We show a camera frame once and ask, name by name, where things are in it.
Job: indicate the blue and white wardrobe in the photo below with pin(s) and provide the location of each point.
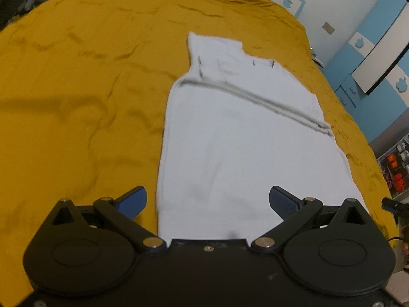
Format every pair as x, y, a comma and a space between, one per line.
374, 54

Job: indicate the small black object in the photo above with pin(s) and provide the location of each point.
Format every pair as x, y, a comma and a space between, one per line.
390, 204

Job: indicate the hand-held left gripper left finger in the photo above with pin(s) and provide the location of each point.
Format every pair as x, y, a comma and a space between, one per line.
134, 199

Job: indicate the storage rack with orange parts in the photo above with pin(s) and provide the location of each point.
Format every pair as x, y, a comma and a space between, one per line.
396, 166

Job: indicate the wall socket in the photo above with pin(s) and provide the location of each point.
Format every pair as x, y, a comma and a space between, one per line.
328, 28

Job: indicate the white t-shirt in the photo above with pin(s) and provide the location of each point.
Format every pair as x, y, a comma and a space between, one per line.
242, 153

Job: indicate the yellow blanket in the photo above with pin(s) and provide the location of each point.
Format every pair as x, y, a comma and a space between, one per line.
80, 108

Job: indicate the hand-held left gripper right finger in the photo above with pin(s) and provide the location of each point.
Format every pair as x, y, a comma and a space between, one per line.
281, 203

